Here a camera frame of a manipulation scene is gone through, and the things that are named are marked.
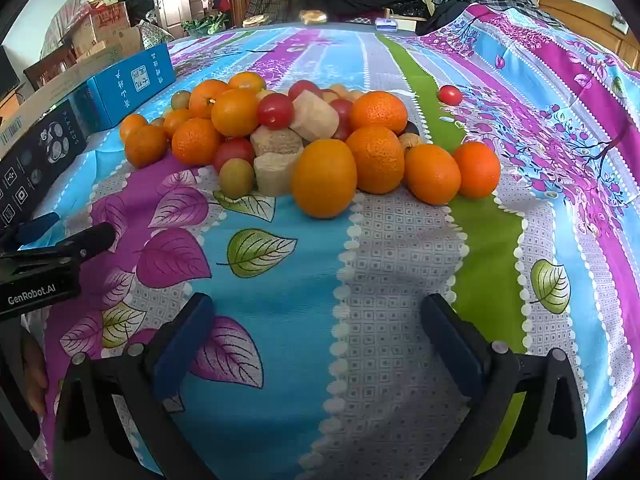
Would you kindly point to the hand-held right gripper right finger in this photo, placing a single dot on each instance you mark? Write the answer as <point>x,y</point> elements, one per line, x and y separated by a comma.
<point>455,350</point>

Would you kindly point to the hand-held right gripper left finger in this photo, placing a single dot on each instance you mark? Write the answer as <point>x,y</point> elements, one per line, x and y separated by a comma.
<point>182,345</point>

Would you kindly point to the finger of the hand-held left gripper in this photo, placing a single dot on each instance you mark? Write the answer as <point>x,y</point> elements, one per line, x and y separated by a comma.
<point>85,242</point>
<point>37,227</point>

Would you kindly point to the beige sugarcane chunk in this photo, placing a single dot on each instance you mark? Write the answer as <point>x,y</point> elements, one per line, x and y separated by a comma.
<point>272,174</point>
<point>315,117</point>
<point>275,141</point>

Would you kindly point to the pile of oranges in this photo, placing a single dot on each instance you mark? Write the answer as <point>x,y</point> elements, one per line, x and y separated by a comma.
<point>235,112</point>

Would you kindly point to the large smooth oval orange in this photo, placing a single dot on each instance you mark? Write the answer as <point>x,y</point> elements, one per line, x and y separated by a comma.
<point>324,179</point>

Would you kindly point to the cluster of red cherry tomatoes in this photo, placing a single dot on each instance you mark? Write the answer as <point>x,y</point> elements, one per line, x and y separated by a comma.
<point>275,110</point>

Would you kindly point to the person's left hand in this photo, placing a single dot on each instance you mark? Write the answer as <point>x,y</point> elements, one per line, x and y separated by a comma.
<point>34,375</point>

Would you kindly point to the black product box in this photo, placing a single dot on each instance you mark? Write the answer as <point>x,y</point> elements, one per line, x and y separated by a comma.
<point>35,160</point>

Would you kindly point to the floral striped bedsheet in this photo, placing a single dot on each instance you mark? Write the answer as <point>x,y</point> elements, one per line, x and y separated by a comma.
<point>400,260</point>

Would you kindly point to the black television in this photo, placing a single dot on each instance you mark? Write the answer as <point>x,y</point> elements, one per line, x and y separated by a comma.
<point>7,72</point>

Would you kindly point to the blue cardboard box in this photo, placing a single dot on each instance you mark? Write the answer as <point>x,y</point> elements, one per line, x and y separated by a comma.
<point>130,90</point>

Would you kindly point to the cardboard box with red print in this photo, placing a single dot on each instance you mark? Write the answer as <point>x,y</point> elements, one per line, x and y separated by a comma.
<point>82,40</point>

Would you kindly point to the patterned gift bag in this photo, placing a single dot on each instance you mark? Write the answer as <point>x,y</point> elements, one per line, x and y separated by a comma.
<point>155,35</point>

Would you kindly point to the cardboard box with red label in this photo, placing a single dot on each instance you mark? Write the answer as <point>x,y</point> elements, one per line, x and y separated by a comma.
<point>107,17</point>

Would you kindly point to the green leafy vegetables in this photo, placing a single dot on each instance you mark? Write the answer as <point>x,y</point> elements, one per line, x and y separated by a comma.
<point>205,25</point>

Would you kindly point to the shiny red cherry tomato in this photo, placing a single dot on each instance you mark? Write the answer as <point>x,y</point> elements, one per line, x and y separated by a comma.
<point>449,95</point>

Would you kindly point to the bread package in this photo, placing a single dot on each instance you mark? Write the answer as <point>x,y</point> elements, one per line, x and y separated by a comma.
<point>312,16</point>
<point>255,21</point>

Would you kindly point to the small white and blue box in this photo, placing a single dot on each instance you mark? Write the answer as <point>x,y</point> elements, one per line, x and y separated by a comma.
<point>386,23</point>

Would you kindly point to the wooden headboard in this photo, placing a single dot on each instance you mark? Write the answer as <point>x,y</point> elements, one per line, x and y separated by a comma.
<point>585,25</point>

